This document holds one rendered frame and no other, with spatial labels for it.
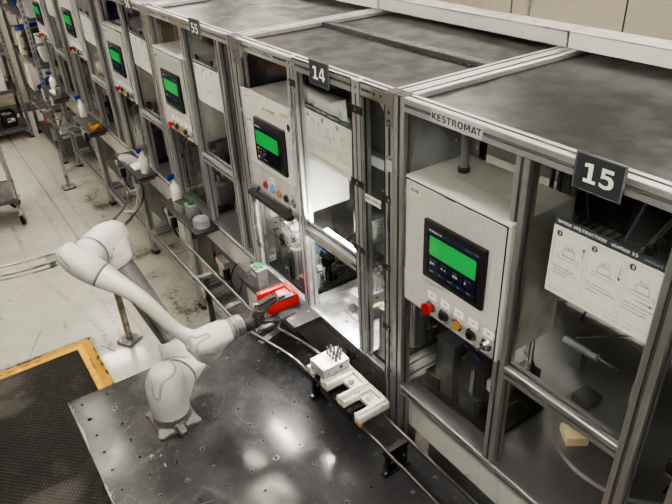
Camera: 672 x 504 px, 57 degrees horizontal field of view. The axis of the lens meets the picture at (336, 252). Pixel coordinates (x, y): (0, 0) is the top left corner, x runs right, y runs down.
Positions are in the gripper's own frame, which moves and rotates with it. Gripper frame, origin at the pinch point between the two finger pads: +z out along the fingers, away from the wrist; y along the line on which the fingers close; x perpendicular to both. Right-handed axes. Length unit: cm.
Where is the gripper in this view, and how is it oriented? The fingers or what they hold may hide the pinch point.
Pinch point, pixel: (287, 305)
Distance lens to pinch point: 251.0
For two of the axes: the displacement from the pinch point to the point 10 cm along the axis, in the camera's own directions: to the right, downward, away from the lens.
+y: -0.4, -8.5, -5.2
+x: -5.7, -4.1, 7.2
